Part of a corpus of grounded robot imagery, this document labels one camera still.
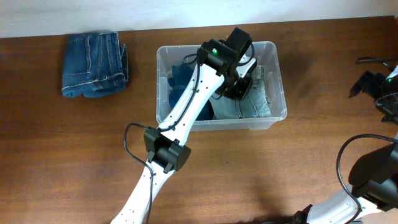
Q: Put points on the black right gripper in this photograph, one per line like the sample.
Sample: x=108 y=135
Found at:
x=374 y=81

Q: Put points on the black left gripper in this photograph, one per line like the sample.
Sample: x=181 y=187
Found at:
x=242 y=91

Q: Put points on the light blue jeans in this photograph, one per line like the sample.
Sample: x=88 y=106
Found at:
x=255 y=104

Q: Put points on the dark blue garment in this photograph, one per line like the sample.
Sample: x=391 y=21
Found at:
x=178 y=82

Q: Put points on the dark blue jeans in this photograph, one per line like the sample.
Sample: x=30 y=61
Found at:
x=95 y=65

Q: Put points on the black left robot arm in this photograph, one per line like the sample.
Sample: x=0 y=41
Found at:
x=222 y=68

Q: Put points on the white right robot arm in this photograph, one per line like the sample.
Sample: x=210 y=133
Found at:
x=372 y=182

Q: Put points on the clear plastic storage container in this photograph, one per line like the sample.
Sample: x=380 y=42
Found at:
x=266 y=55

